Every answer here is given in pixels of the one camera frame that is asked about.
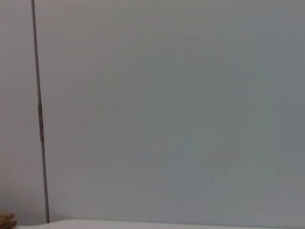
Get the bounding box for brown jute handbag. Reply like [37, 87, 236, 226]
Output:
[0, 213, 18, 227]

